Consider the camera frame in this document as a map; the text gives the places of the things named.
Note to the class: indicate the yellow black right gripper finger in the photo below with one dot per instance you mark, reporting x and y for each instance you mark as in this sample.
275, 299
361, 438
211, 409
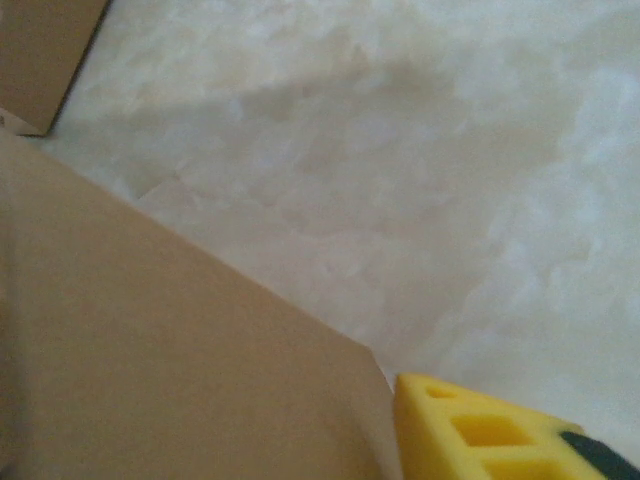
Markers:
425, 440

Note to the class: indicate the brown cardboard box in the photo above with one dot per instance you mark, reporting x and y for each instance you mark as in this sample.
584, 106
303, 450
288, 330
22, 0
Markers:
150, 325

